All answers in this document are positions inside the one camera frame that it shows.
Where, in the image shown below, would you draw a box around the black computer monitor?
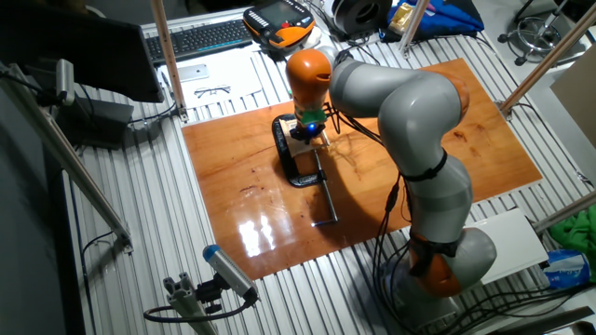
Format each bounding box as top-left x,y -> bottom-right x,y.
0,0 -> 165,104

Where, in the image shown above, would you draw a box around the black metal C-clamp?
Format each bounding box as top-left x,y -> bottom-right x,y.
271,114 -> 341,228

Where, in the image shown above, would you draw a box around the short aluminium profile stand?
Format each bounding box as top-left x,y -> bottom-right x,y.
162,272 -> 220,335

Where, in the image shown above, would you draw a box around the thin-rimmed eyeglasses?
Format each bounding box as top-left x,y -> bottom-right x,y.
193,84 -> 233,100

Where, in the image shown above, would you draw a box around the silver smartphone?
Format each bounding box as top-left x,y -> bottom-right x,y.
176,62 -> 210,84

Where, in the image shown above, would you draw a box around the orange and black teach pendant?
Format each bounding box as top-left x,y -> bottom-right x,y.
241,0 -> 317,52

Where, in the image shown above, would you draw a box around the blue and white packet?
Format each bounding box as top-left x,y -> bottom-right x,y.
542,248 -> 592,290

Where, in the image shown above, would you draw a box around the black round spool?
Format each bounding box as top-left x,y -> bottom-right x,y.
331,0 -> 395,41

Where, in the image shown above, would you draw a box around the grey camera with blue tip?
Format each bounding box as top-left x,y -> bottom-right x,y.
195,244 -> 260,315

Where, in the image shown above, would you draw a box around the miniature wooden window frame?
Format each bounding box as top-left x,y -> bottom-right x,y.
278,116 -> 332,159

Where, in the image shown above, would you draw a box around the black box computer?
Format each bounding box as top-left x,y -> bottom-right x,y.
55,95 -> 135,150

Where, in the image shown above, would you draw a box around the green cloth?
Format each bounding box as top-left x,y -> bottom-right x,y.
549,209 -> 596,283

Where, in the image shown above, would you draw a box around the blue cloth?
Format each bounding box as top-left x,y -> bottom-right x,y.
386,0 -> 485,43

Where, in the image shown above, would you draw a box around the black camera cable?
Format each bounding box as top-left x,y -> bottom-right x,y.
142,297 -> 255,324

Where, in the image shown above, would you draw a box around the brown cardboard sheet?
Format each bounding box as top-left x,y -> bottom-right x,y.
549,46 -> 596,150

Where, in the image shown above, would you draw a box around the black monitor cable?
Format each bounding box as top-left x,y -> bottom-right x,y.
126,100 -> 179,127

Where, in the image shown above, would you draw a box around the glossy brown wooden board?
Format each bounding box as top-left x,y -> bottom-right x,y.
181,58 -> 545,281

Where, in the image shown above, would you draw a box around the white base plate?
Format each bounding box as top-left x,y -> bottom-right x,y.
469,207 -> 550,286

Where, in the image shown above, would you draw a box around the grey camera on post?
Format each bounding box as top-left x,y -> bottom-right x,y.
54,58 -> 76,107

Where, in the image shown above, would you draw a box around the yellow packet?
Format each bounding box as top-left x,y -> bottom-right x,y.
388,2 -> 415,36

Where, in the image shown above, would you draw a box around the black computer keyboard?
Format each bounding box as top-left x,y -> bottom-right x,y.
144,18 -> 255,65

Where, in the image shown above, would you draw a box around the aluminium frame post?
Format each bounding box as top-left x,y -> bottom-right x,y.
0,62 -> 134,255
533,190 -> 596,234
149,0 -> 190,123
398,0 -> 432,58
497,2 -> 596,117

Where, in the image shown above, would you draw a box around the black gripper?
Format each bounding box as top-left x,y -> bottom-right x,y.
289,120 -> 328,144

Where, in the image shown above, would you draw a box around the metal swivel stool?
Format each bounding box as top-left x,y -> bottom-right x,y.
496,0 -> 589,67

